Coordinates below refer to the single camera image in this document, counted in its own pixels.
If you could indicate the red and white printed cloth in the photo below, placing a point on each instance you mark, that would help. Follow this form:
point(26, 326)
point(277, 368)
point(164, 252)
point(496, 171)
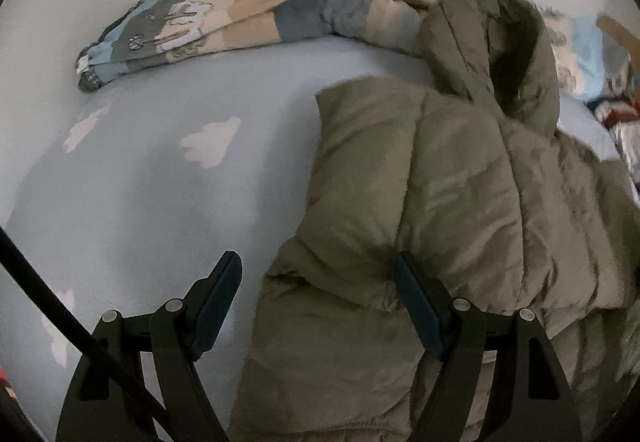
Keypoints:
point(625, 118)

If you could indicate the wooden headboard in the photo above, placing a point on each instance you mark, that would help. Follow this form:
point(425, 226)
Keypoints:
point(622, 32)

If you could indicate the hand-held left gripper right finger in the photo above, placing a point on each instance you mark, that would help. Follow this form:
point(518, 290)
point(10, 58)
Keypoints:
point(420, 307)

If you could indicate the light blue cloud-print bed sheet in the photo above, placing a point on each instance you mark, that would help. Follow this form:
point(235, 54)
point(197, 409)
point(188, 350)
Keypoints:
point(150, 197)

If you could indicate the patterned patchwork blanket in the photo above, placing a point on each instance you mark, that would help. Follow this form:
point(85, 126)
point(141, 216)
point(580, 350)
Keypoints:
point(250, 17)

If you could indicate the olive puffer jacket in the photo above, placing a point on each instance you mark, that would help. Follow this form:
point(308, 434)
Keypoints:
point(450, 172)

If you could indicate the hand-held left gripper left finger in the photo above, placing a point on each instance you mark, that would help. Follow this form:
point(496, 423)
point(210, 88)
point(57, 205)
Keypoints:
point(220, 302)

